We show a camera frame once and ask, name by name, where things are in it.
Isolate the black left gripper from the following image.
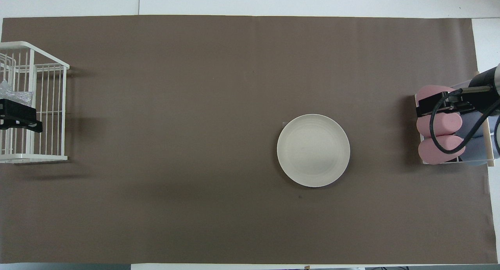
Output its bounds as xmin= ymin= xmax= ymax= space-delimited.
xmin=0 ymin=99 xmax=43 ymax=133

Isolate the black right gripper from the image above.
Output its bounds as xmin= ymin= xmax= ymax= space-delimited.
xmin=416 ymin=91 xmax=475 ymax=118

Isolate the clear plastic bag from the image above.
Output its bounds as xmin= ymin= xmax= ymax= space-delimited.
xmin=0 ymin=80 xmax=33 ymax=106

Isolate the cream round plate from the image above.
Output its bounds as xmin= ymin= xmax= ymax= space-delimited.
xmin=277 ymin=114 xmax=351 ymax=188

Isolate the pink plastic cup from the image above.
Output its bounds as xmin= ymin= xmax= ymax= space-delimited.
xmin=416 ymin=113 xmax=463 ymax=138
xmin=418 ymin=135 xmax=466 ymax=165
xmin=416 ymin=85 xmax=455 ymax=106

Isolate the blue plastic cup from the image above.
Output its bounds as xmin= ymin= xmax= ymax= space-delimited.
xmin=461 ymin=135 xmax=496 ymax=167
xmin=455 ymin=112 xmax=496 ymax=139

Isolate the cup rack with wooden rod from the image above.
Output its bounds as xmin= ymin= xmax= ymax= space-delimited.
xmin=414 ymin=71 xmax=496 ymax=168

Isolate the brown paper table mat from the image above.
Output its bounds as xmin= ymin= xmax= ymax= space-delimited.
xmin=0 ymin=14 xmax=498 ymax=265

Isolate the white wire dish rack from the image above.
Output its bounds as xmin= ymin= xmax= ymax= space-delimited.
xmin=0 ymin=41 xmax=70 ymax=164

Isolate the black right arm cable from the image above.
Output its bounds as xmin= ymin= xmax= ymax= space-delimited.
xmin=429 ymin=87 xmax=500 ymax=155

